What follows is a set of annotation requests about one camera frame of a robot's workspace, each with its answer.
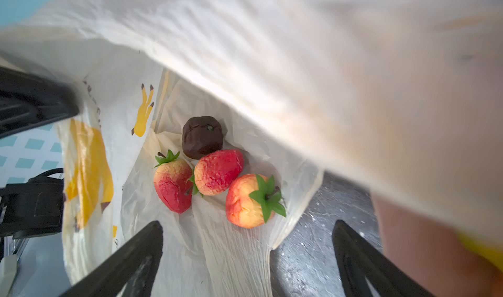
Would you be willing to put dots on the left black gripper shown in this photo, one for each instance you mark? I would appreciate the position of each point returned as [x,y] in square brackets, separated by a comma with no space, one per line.
[29,101]

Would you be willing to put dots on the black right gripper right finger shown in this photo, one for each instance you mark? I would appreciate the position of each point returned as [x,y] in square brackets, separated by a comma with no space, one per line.
[362,267]

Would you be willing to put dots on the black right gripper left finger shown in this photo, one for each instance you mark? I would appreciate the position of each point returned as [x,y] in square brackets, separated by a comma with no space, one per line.
[130,271]

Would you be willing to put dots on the peach wavy plate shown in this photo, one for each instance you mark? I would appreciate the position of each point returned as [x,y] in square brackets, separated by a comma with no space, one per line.
[432,255]

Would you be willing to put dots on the banana print plastic bag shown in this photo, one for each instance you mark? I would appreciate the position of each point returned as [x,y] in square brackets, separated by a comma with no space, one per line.
[402,96]

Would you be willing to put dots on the yellow banana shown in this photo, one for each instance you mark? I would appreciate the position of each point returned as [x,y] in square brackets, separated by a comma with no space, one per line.
[491,253]

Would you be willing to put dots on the dark brown round fruit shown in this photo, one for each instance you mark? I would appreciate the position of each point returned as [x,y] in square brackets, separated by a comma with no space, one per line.
[202,135]

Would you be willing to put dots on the red orange strawberry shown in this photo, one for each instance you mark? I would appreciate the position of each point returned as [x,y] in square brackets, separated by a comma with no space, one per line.
[253,200]

